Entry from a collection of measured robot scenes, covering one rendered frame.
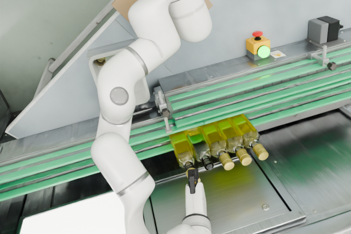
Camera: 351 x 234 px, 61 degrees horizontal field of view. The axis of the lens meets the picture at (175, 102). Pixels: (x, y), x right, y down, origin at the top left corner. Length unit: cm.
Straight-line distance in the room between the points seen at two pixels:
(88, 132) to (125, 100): 52
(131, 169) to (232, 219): 43
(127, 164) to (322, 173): 74
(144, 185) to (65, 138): 58
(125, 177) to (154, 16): 36
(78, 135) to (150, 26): 60
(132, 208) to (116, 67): 31
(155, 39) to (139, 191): 35
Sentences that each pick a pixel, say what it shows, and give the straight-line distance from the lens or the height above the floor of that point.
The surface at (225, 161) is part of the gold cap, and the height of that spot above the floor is 115.
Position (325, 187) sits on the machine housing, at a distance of 113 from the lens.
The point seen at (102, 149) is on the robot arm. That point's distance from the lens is 66.
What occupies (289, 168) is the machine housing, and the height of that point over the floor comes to 110.
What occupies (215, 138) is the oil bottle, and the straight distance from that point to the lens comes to 101.
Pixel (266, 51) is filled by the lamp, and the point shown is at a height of 85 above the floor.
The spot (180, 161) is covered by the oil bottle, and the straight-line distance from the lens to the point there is 98.
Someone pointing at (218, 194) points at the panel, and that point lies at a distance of 105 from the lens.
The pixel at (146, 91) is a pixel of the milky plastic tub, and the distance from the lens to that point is 109.
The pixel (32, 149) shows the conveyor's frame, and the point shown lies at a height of 85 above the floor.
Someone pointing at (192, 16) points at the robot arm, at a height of 109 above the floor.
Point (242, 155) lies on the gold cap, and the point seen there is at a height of 115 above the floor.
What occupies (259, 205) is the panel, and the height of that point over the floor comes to 123.
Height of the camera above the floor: 180
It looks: 58 degrees down
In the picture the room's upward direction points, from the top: 155 degrees clockwise
